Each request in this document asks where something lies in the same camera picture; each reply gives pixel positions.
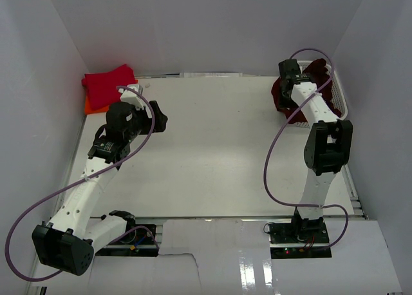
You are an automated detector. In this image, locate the folded bright red t-shirt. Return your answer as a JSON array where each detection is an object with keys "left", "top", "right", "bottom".
[{"left": 81, "top": 64, "right": 136, "bottom": 115}]

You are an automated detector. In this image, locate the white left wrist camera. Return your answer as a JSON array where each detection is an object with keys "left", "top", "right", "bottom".
[{"left": 117, "top": 84, "right": 145, "bottom": 110}]

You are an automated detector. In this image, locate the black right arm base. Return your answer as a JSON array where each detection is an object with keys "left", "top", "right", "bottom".
[{"left": 263, "top": 222, "right": 332, "bottom": 260}]

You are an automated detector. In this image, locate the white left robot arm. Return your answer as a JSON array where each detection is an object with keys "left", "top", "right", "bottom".
[{"left": 32, "top": 100, "right": 168, "bottom": 276}]

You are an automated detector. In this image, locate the folded orange t-shirt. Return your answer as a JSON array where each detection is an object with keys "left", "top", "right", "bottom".
[{"left": 82, "top": 78, "right": 127, "bottom": 115}]

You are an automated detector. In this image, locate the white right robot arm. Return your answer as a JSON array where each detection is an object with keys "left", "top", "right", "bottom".
[{"left": 279, "top": 59, "right": 353, "bottom": 240}]

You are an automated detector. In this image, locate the dark red t-shirt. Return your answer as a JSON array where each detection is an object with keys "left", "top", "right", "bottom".
[{"left": 271, "top": 59, "right": 342, "bottom": 125}]

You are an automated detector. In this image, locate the white perforated plastic basket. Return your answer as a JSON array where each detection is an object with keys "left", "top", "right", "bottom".
[{"left": 290, "top": 60, "right": 348, "bottom": 128}]

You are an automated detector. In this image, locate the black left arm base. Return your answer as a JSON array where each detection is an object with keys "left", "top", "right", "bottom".
[{"left": 96, "top": 229, "right": 158, "bottom": 257}]

